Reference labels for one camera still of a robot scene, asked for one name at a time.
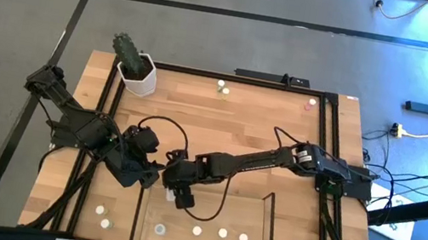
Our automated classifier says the clear acrylic shelf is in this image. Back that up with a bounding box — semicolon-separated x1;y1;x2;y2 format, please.
128;170;284;240

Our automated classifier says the white hexagonal plant pot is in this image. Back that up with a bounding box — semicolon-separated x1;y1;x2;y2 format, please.
112;49;162;99

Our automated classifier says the green cactus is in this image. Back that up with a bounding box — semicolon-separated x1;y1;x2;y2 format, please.
107;30;153;78

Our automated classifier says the black power strip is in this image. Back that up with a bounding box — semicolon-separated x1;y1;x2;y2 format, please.
233;66;312;89

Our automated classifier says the yellow power adapter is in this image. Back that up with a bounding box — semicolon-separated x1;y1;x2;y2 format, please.
388;122;408;141

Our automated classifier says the white printed paper sheet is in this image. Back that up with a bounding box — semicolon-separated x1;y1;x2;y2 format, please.
362;181;422;240

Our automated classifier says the black metal floor bar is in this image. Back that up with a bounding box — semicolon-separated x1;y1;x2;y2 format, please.
365;177;428;236

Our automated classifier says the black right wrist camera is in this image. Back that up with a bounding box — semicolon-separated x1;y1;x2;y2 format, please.
172;182;199;213

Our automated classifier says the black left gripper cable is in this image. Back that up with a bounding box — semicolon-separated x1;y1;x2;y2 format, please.
133;111;194;164

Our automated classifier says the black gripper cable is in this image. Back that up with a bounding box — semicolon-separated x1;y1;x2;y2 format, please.
180;163;237;226
133;111;194;164

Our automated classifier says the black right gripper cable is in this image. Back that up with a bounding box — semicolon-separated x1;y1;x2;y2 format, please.
180;163;237;226

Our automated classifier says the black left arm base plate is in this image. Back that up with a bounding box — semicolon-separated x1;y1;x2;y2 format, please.
42;108;117;155

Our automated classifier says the black aluminium table frame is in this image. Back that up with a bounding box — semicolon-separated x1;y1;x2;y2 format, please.
20;44;402;240

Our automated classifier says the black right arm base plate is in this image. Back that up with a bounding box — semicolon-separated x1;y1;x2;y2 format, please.
311;158;376;203

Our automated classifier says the orange floor cable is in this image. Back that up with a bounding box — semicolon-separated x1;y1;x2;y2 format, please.
366;0;428;26

